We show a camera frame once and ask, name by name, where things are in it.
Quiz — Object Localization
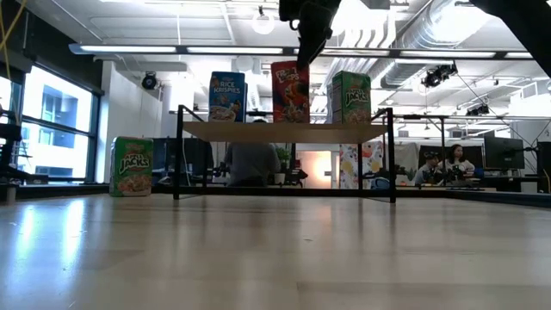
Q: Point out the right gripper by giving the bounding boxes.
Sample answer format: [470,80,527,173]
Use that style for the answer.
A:
[278,0,344,71]

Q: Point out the red Froot Loops cereal box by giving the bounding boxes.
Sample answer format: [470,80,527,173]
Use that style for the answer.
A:
[270,59,312,125]

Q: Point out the green Apple Jacks cereal box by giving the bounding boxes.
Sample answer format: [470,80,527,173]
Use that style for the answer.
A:
[326,70,373,126]
[108,136,155,198]

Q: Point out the blue Rice Krispies cereal box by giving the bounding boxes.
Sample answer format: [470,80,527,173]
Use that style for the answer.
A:
[208,71,249,123]

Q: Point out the wooden shelf with black legs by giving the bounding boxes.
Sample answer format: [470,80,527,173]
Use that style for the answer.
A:
[173,104,397,204]

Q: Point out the round white pendant lamp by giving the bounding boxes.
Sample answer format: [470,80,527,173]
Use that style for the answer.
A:
[251,6,276,36]

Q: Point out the long ceiling light strip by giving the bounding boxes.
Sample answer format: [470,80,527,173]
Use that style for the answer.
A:
[68,41,551,62]

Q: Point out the colourful printed banner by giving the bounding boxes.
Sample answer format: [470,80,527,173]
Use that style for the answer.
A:
[338,141,384,189]

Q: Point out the black ceiling track lights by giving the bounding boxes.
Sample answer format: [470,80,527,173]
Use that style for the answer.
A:
[466,102,491,117]
[420,63,459,90]

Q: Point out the person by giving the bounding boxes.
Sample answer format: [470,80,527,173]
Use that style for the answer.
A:
[224,141,282,189]
[445,144,476,176]
[412,150,444,186]

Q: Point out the green plant in white pot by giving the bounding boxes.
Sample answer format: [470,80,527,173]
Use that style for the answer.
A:
[274,146,294,186]

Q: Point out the black ceiling spotlight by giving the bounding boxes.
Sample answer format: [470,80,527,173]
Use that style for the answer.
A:
[140,71,158,91]

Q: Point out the dark background monitor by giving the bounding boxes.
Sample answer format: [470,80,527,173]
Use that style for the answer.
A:
[151,136,215,178]

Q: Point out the black computer monitor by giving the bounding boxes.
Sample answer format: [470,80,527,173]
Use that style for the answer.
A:
[536,140,551,194]
[484,136,526,171]

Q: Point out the large office window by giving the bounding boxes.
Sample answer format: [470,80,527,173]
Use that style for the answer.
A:
[0,64,104,184]

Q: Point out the black desk equipment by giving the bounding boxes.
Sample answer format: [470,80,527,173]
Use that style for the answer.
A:
[0,92,48,203]

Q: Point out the silver ceiling air duct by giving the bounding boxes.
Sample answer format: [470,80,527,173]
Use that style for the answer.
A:
[378,3,474,90]

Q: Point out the black aluminium rig frame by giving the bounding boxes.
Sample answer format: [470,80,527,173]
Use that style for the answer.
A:
[0,183,551,210]

